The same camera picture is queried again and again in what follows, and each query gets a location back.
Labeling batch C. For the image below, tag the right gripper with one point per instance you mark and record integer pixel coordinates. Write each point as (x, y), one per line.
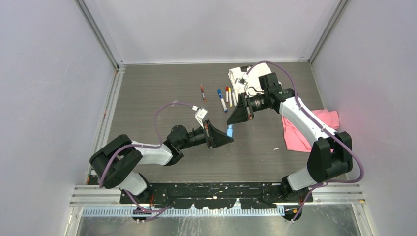
(241, 113)

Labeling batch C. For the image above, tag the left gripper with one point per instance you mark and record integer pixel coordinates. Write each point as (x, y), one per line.
(216, 136)

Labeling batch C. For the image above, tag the light blue highlighter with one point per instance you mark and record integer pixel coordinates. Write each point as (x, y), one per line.
(229, 131)

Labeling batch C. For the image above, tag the white acrylic marker grey tip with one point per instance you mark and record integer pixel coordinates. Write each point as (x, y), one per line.
(233, 99)

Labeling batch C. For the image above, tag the white blue marker pen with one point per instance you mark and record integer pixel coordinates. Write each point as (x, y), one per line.
(223, 104)

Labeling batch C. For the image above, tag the blue pen cap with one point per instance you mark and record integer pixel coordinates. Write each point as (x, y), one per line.
(219, 93)

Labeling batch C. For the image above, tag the orange brown gel pen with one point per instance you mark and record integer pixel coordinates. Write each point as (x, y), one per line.
(202, 93)

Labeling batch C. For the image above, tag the white pen yellow end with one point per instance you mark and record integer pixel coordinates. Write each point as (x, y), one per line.
(230, 99)

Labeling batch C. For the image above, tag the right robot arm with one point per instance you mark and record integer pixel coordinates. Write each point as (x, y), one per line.
(329, 156)

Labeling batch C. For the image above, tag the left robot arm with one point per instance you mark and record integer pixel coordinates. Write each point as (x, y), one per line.
(115, 162)

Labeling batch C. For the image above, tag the white folded cloth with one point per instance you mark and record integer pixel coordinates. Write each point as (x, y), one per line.
(254, 84)

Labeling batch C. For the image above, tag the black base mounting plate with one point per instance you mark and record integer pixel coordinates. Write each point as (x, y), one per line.
(216, 195)

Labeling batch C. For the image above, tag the pink cloth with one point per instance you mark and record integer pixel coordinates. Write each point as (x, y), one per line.
(301, 131)

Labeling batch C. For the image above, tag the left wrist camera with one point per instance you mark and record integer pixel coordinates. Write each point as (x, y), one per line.
(200, 113)

